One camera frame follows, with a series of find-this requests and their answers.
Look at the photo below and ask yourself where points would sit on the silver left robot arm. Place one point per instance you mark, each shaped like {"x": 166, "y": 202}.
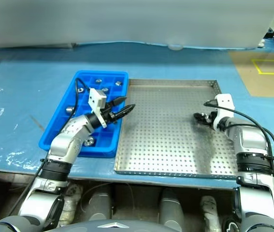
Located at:
{"x": 66, "y": 142}

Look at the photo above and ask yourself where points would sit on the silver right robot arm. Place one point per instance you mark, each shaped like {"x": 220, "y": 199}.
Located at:
{"x": 250, "y": 142}

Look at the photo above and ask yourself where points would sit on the dark grey rounded cylinder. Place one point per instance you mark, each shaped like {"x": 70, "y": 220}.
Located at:
{"x": 171, "y": 207}
{"x": 100, "y": 203}

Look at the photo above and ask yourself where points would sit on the white backdrop panel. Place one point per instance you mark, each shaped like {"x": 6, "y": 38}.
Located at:
{"x": 127, "y": 19}

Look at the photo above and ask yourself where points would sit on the perforated metal tray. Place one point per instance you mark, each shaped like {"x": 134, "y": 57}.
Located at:
{"x": 163, "y": 133}

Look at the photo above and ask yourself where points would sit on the brown cardboard sheet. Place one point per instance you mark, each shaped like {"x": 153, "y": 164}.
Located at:
{"x": 260, "y": 82}

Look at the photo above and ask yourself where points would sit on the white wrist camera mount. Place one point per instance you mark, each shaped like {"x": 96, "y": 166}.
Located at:
{"x": 96, "y": 99}
{"x": 225, "y": 101}

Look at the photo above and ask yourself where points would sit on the white crumpled wrap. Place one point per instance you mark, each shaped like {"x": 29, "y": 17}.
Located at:
{"x": 72, "y": 200}
{"x": 210, "y": 212}

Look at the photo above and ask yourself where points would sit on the grey robot torso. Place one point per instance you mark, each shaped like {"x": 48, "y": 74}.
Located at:
{"x": 90, "y": 228}

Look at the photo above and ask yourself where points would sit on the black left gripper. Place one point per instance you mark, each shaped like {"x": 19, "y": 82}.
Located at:
{"x": 108, "y": 113}

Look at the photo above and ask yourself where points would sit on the blue compartment tray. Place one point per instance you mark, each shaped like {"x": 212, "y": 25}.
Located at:
{"x": 54, "y": 135}

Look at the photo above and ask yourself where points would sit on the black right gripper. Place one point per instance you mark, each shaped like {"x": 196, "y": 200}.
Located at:
{"x": 209, "y": 119}

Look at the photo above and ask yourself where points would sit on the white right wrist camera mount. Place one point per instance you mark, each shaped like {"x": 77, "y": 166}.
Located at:
{"x": 225, "y": 101}

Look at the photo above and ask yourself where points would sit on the small white plastic piece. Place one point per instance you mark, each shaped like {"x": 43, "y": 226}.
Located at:
{"x": 261, "y": 43}

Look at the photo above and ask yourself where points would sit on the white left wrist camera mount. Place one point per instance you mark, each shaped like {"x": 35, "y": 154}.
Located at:
{"x": 96, "y": 99}

